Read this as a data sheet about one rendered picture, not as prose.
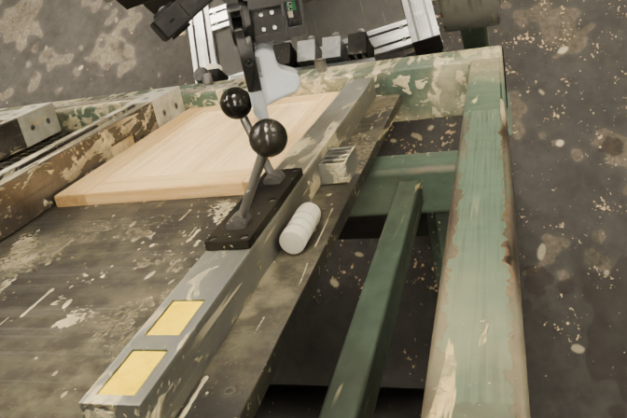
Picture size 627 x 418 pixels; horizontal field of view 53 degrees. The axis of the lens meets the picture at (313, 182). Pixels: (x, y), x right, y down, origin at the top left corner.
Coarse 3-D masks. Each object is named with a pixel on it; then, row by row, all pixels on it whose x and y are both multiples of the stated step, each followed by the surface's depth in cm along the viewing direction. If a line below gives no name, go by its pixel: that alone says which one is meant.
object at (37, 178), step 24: (144, 96) 133; (168, 96) 134; (96, 120) 119; (120, 120) 117; (144, 120) 124; (168, 120) 133; (72, 144) 104; (96, 144) 109; (24, 168) 95; (48, 168) 97; (72, 168) 103; (96, 168) 109; (0, 192) 88; (24, 192) 92; (48, 192) 97; (0, 216) 88; (24, 216) 92; (0, 240) 87
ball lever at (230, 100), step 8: (232, 88) 73; (240, 88) 73; (224, 96) 73; (232, 96) 72; (240, 96) 72; (248, 96) 73; (224, 104) 73; (232, 104) 72; (240, 104) 72; (248, 104) 73; (224, 112) 73; (232, 112) 73; (240, 112) 73; (248, 112) 74; (240, 120) 74; (248, 120) 74; (248, 128) 74; (248, 136) 75; (264, 168) 76; (272, 168) 76; (272, 176) 75; (280, 176) 76; (264, 184) 76; (272, 184) 75
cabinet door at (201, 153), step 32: (320, 96) 128; (160, 128) 127; (192, 128) 124; (224, 128) 119; (288, 128) 111; (128, 160) 108; (160, 160) 106; (192, 160) 103; (224, 160) 100; (64, 192) 98; (96, 192) 95; (128, 192) 93; (160, 192) 92; (192, 192) 90; (224, 192) 89
